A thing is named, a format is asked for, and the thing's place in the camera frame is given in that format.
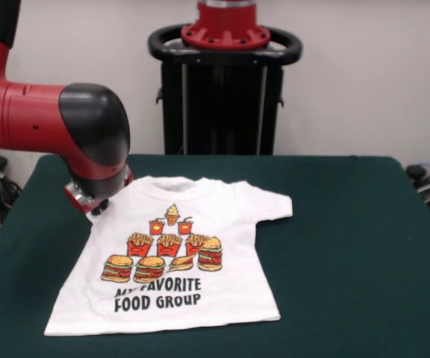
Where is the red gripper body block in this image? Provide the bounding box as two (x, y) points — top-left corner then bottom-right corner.
(63, 166), (134, 215)

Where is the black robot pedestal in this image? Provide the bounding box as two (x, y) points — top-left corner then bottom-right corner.
(147, 24), (304, 156)

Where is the dark green table cloth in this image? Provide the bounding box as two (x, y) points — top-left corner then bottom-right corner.
(0, 154), (430, 358)

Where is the white printed t-shirt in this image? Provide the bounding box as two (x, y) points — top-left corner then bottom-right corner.
(43, 175), (294, 336)

